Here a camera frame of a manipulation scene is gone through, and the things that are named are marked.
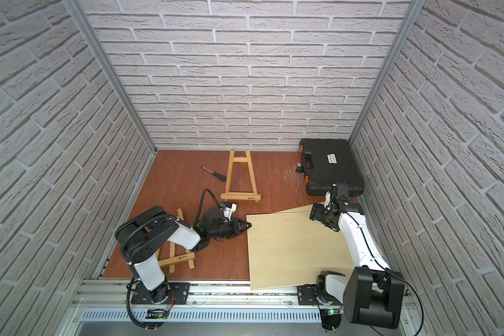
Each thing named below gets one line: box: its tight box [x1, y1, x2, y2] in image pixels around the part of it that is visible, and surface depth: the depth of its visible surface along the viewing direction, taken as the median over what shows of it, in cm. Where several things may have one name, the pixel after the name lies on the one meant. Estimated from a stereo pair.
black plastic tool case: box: [299, 138, 365, 198], surface depth 107 cm
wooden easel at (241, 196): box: [219, 149, 262, 203], surface depth 96 cm
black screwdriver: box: [200, 165, 228, 182], surface depth 109 cm
